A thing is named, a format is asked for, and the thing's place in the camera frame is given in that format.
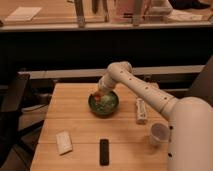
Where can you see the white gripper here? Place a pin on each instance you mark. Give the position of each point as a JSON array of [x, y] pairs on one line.
[[105, 85]]

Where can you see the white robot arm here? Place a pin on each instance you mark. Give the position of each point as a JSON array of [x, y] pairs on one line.
[[190, 119]]

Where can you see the green ceramic bowl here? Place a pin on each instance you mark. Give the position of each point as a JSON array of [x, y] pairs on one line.
[[105, 107]]

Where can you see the black remote control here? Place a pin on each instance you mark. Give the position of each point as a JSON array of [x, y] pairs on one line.
[[104, 152]]

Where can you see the white paper cup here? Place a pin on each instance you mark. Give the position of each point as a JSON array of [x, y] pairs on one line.
[[159, 133]]

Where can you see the black chair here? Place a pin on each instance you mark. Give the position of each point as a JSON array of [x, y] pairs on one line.
[[10, 111]]

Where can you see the dark panel at right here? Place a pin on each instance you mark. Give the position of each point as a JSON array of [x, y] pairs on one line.
[[202, 86]]

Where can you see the white paper sheet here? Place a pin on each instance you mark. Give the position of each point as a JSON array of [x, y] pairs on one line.
[[23, 14]]

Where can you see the metal post left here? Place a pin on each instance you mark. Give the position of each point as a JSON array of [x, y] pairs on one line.
[[80, 13]]

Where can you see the metal post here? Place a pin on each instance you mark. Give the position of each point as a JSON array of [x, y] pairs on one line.
[[137, 12], [80, 13]]

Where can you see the metal post right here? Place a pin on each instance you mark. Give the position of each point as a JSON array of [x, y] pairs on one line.
[[137, 12]]

